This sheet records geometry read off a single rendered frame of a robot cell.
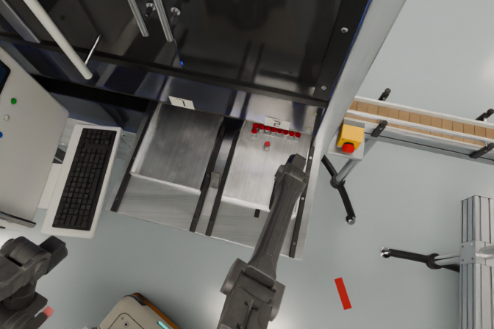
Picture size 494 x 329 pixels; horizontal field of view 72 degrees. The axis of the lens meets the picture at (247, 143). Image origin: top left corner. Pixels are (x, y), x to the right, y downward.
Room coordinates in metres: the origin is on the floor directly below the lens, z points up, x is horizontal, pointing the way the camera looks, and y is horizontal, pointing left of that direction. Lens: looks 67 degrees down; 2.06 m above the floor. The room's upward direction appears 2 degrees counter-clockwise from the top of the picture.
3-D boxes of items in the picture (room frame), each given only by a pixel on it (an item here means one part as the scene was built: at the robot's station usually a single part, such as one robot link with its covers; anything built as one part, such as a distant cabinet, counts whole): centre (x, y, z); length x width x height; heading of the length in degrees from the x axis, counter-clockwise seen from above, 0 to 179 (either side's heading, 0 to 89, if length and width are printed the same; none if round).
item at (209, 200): (0.31, 0.13, 0.91); 0.14 x 0.03 x 0.06; 163
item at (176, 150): (0.52, 0.25, 0.90); 0.34 x 0.26 x 0.04; 164
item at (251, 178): (0.43, -0.08, 0.90); 0.34 x 0.26 x 0.04; 164
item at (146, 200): (0.41, 0.10, 0.87); 0.70 x 0.48 x 0.02; 74
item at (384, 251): (0.11, -0.98, 0.07); 0.50 x 0.08 x 0.14; 74
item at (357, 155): (0.51, -0.38, 0.87); 0.14 x 0.13 x 0.02; 164
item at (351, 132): (0.47, -0.35, 0.99); 0.08 x 0.07 x 0.07; 164
